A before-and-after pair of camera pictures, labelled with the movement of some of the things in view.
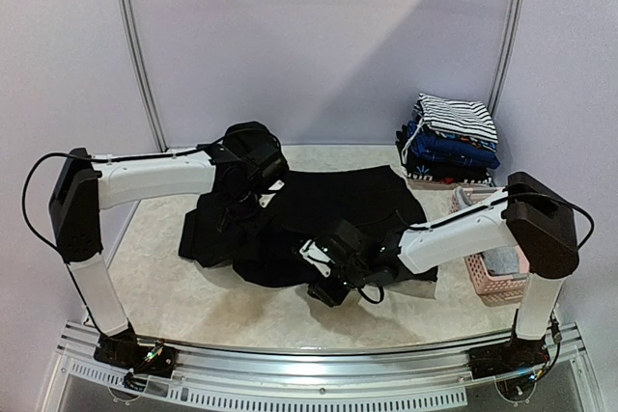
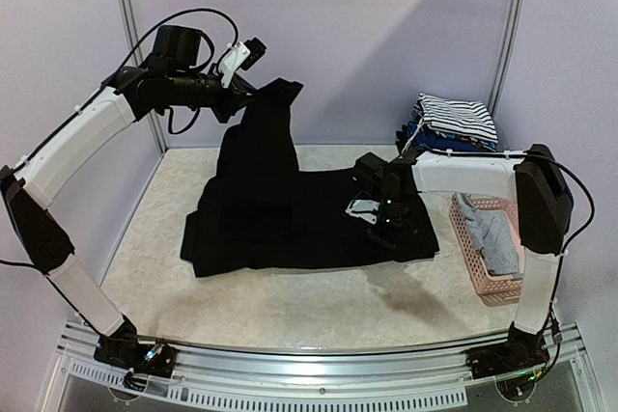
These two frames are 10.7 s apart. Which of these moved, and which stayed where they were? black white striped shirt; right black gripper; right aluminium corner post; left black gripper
Moved: right black gripper; left black gripper
Stayed: black white striped shirt; right aluminium corner post
